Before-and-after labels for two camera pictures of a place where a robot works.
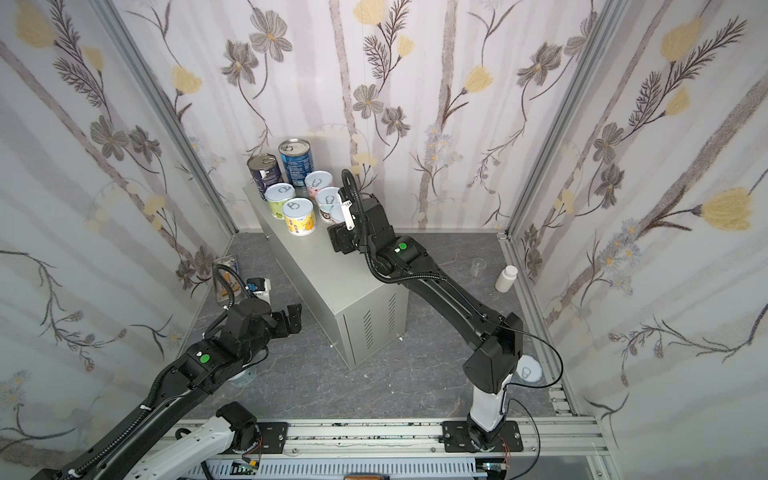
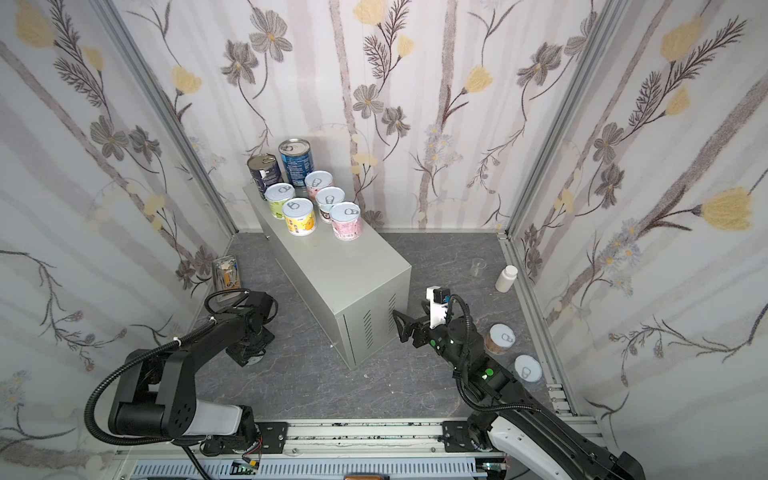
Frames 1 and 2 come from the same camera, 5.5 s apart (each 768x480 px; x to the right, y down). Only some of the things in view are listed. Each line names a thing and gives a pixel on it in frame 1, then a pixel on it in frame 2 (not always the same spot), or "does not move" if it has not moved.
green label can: (276, 196) does not move
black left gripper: (288, 318) to (245, 351)
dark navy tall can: (265, 170) does not move
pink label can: (317, 180) does not move
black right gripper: (343, 237) to (420, 328)
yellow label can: (299, 215) does not move
